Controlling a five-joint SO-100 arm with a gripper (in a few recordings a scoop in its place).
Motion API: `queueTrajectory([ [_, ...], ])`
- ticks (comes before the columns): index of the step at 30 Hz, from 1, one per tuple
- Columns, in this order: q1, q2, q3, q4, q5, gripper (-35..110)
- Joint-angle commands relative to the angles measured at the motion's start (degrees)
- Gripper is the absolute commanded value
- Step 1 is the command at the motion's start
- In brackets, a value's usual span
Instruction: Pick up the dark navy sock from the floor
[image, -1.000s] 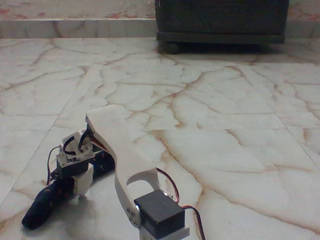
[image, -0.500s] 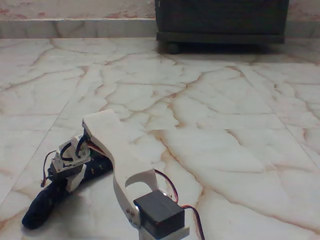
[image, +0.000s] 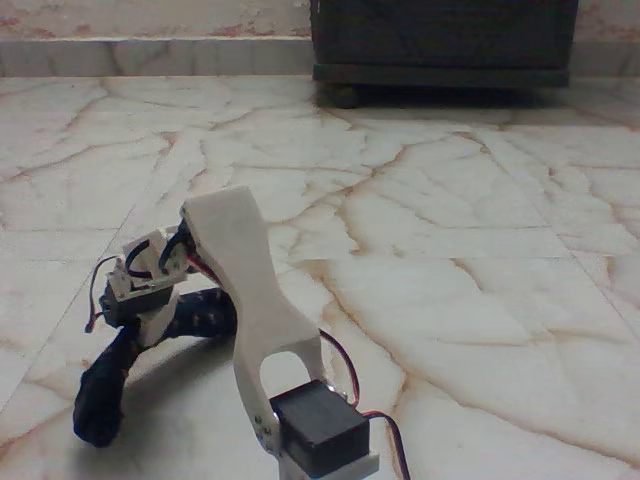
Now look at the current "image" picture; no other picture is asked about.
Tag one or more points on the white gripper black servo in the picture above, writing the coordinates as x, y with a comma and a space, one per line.
100, 400

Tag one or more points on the navy sock with orange marks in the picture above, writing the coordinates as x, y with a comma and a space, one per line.
100, 400

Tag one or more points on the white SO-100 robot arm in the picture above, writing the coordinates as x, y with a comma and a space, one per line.
250, 280

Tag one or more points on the round dark cabinet foot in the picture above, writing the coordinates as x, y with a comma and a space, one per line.
343, 96

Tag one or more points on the dark wooden cabinet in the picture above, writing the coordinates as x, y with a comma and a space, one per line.
445, 35

